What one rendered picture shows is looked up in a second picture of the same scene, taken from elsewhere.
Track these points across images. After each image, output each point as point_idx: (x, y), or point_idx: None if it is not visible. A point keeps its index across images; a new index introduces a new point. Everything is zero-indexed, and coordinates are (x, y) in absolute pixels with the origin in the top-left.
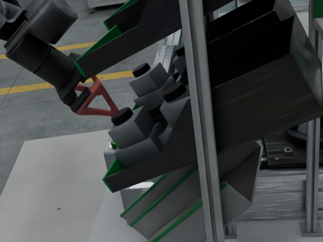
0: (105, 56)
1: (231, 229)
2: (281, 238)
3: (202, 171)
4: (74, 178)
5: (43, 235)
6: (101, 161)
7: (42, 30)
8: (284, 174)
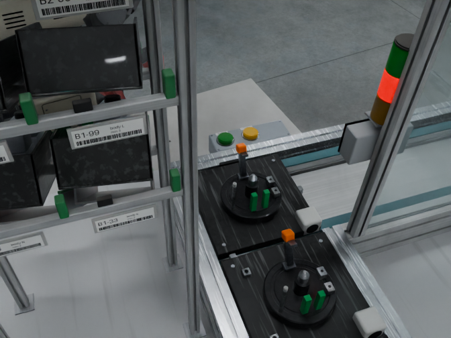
0: None
1: (170, 263)
2: (176, 307)
3: None
4: (210, 133)
5: None
6: None
7: (91, 19)
8: (215, 279)
